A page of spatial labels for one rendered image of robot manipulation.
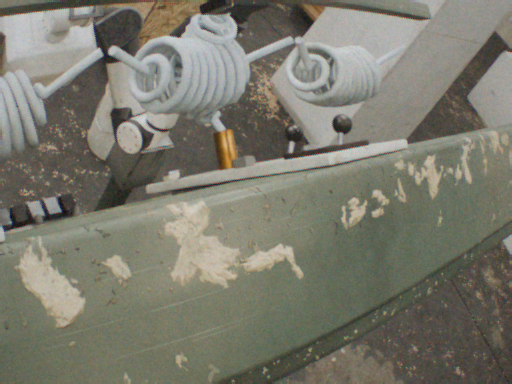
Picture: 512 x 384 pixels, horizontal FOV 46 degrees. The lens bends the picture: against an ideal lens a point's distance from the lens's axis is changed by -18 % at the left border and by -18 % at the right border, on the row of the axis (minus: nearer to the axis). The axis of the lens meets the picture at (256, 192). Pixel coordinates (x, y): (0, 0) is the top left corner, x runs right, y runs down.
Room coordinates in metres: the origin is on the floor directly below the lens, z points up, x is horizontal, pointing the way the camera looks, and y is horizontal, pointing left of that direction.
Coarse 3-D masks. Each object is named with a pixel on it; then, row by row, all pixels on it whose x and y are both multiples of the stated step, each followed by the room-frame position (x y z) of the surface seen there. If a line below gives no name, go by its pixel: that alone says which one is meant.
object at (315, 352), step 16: (496, 240) 0.96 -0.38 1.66; (464, 256) 0.83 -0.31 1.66; (480, 256) 0.88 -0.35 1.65; (448, 272) 0.77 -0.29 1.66; (416, 288) 0.69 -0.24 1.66; (432, 288) 0.72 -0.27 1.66; (400, 304) 0.64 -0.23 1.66; (368, 320) 0.58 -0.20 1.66; (384, 320) 0.61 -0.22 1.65; (336, 336) 0.53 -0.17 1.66; (352, 336) 0.55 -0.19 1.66; (304, 352) 0.48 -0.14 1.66; (320, 352) 0.50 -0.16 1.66; (272, 368) 0.43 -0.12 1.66; (288, 368) 0.45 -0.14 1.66
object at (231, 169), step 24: (216, 0) 0.44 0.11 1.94; (240, 0) 0.45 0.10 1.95; (264, 0) 0.47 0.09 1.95; (192, 24) 0.45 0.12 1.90; (216, 24) 0.46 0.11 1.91; (216, 120) 0.45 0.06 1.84; (216, 144) 0.44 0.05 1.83; (312, 144) 0.46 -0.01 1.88; (384, 144) 0.42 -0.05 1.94; (240, 168) 0.38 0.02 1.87; (264, 168) 0.37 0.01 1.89; (288, 168) 0.37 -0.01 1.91
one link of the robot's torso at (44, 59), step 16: (16, 16) 0.96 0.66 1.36; (32, 16) 1.00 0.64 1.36; (16, 32) 0.94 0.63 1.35; (32, 32) 0.98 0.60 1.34; (80, 32) 1.09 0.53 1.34; (96, 32) 1.16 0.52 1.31; (16, 48) 0.92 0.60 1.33; (32, 48) 0.96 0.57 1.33; (48, 48) 0.99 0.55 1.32; (64, 48) 1.03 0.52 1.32; (80, 48) 1.07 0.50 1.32; (0, 64) 0.90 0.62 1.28; (16, 64) 0.91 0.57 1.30; (32, 64) 0.95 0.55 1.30; (48, 64) 0.99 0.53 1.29; (64, 64) 1.03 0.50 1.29; (32, 80) 0.96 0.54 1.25; (48, 80) 1.02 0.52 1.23
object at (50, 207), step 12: (36, 204) 1.10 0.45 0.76; (48, 204) 1.14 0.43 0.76; (60, 204) 1.18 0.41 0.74; (72, 204) 1.20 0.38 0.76; (0, 216) 0.97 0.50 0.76; (12, 216) 1.01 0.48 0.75; (24, 216) 1.04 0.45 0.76; (48, 216) 1.11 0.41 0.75; (60, 216) 1.17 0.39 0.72; (72, 216) 1.19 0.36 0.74; (12, 228) 1.01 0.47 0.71
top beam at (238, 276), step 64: (192, 192) 0.33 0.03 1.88; (256, 192) 0.29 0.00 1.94; (320, 192) 0.33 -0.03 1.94; (384, 192) 0.39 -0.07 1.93; (448, 192) 0.47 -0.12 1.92; (0, 256) 0.14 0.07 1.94; (64, 256) 0.17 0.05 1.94; (128, 256) 0.20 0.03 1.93; (192, 256) 0.24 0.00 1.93; (256, 256) 0.27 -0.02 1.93; (320, 256) 0.31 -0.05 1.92; (384, 256) 0.36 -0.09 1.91; (448, 256) 0.44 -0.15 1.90; (0, 320) 0.12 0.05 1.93; (64, 320) 0.16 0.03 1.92; (128, 320) 0.19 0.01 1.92; (192, 320) 0.22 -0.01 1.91; (256, 320) 0.25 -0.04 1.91; (320, 320) 0.29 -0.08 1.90
